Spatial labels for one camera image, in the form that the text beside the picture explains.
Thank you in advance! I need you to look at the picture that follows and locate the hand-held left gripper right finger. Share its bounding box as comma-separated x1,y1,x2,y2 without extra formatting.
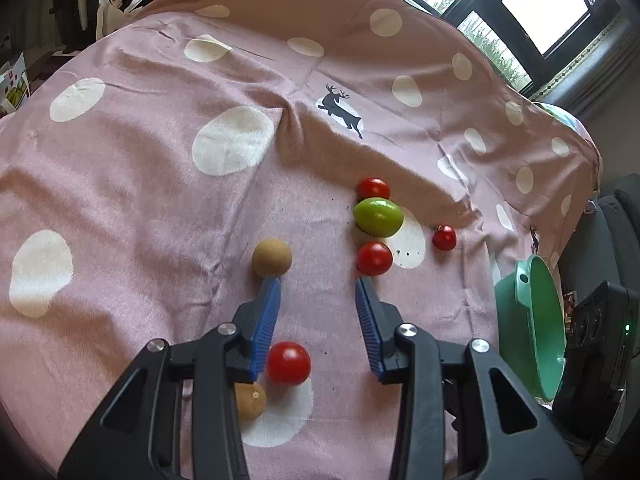
354,276,583,480

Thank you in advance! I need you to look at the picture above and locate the grey curtain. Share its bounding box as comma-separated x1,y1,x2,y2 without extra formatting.
530,10,640,126

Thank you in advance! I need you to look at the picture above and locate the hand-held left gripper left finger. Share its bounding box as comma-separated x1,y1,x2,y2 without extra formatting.
57,276,282,480

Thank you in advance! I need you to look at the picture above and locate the green plastic basin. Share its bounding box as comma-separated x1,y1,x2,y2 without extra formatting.
494,254,569,402

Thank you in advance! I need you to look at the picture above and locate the grey sofa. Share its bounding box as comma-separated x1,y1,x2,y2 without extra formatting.
555,172,640,311

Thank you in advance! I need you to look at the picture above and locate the brown round fruit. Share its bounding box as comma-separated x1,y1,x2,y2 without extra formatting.
235,382,268,422
251,237,293,278

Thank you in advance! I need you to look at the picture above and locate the pink polka dot blanket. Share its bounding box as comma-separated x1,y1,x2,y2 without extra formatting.
0,0,603,480

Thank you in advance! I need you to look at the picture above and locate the green jujube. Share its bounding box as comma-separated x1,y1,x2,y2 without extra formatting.
352,197,404,238

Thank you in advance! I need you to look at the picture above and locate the light blue bedding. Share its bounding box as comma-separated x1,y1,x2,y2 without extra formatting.
535,102,586,133

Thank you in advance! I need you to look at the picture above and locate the printed paper bag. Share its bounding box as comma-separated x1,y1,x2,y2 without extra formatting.
0,52,31,118

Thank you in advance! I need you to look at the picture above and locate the red cherry tomato with stem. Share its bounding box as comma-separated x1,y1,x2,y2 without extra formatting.
432,224,458,252

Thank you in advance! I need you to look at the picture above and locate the black framed window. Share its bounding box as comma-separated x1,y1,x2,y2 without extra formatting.
350,0,631,96

